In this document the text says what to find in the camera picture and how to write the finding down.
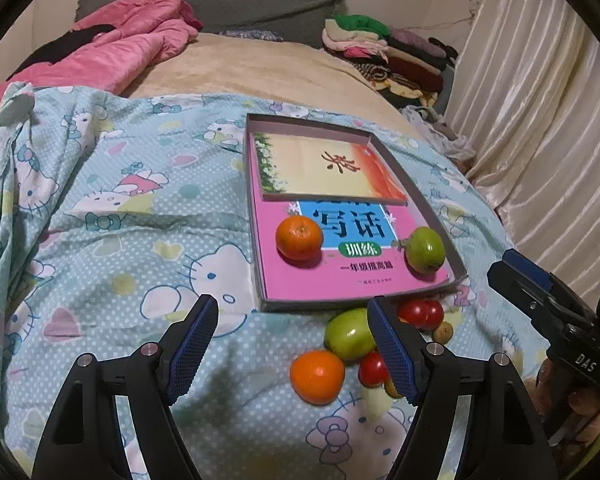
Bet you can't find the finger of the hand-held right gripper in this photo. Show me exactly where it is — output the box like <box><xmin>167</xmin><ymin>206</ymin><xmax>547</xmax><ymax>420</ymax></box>
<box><xmin>501</xmin><ymin>248</ymin><xmax>556</xmax><ymax>293</ymax></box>
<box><xmin>486</xmin><ymin>261</ymin><xmax>551</xmax><ymax>331</ymax></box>

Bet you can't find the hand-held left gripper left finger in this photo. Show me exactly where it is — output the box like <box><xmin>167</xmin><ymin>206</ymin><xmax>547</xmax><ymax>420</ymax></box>
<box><xmin>30</xmin><ymin>294</ymin><xmax>220</xmax><ymax>480</ymax></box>

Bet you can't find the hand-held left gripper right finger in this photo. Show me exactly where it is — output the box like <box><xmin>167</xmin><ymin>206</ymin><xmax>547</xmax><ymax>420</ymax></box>
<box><xmin>367</xmin><ymin>296</ymin><xmax>561</xmax><ymax>480</ymax></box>

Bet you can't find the red cherry tomato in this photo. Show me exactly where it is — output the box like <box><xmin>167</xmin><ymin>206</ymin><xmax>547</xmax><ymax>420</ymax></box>
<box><xmin>424</xmin><ymin>301</ymin><xmax>446</xmax><ymax>330</ymax></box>
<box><xmin>396</xmin><ymin>299</ymin><xmax>428</xmax><ymax>328</ymax></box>
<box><xmin>358</xmin><ymin>351</ymin><xmax>392</xmax><ymax>387</ymax></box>

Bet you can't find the green round fruit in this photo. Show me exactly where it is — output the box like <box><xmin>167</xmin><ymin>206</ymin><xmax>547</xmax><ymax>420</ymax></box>
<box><xmin>324</xmin><ymin>308</ymin><xmax>378</xmax><ymax>362</ymax></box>
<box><xmin>404</xmin><ymin>226</ymin><xmax>447</xmax><ymax>273</ymax></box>

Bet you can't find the orange mandarin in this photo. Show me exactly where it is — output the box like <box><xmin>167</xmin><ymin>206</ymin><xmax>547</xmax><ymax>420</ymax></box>
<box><xmin>289</xmin><ymin>350</ymin><xmax>346</xmax><ymax>405</ymax></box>
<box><xmin>275</xmin><ymin>215</ymin><xmax>325</xmax><ymax>262</ymax></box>

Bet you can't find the shallow grey cardboard box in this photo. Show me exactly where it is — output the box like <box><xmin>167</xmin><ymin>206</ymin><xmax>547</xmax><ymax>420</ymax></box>
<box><xmin>244</xmin><ymin>113</ymin><xmax>468</xmax><ymax>313</ymax></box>

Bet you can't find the person's right hand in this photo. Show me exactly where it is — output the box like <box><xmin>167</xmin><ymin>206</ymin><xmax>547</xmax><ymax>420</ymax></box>
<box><xmin>537</xmin><ymin>360</ymin><xmax>600</xmax><ymax>441</ymax></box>

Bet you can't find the pink workbook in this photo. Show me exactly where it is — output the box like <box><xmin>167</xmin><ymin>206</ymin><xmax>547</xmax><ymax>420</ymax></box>
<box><xmin>252</xmin><ymin>199</ymin><xmax>453</xmax><ymax>306</ymax></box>

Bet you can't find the cream satin curtain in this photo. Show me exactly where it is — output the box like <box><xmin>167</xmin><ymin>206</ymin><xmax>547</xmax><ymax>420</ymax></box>
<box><xmin>445</xmin><ymin>0</ymin><xmax>600</xmax><ymax>311</ymax></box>

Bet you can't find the white crumpled cloth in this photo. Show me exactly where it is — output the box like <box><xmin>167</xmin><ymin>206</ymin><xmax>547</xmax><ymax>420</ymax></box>
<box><xmin>400</xmin><ymin>105</ymin><xmax>476</xmax><ymax>158</ymax></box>

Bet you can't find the blue cartoon printed blanket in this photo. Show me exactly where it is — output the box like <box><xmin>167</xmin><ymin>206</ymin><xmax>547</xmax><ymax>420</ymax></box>
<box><xmin>0</xmin><ymin>81</ymin><xmax>556</xmax><ymax>480</ymax></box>

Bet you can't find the floral cover book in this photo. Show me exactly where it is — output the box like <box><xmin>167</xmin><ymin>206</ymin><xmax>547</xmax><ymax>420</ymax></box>
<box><xmin>249</xmin><ymin>131</ymin><xmax>410</xmax><ymax>206</ymax></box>

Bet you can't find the stack of folded clothes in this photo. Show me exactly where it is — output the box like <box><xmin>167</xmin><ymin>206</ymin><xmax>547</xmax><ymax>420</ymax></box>
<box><xmin>321</xmin><ymin>14</ymin><xmax>461</xmax><ymax>108</ymax></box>

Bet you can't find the beige bed sheet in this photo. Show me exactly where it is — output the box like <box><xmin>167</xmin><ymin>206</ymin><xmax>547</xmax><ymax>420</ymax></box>
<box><xmin>122</xmin><ymin>32</ymin><xmax>431</xmax><ymax>141</ymax></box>

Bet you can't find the pink quilt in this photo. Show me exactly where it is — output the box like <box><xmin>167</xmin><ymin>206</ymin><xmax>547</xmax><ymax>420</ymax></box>
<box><xmin>0</xmin><ymin>0</ymin><xmax>203</xmax><ymax>121</ymax></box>

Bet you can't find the dark patterned pillow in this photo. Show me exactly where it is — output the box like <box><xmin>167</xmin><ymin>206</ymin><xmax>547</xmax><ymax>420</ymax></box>
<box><xmin>219</xmin><ymin>27</ymin><xmax>285</xmax><ymax>43</ymax></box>

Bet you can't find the black garment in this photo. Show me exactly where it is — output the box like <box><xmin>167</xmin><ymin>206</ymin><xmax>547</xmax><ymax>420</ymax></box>
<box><xmin>10</xmin><ymin>24</ymin><xmax>116</xmax><ymax>78</ymax></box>

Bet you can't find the grey quilted headboard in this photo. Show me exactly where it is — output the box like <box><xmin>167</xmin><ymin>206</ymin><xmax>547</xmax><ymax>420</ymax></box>
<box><xmin>74</xmin><ymin>0</ymin><xmax>348</xmax><ymax>51</ymax></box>

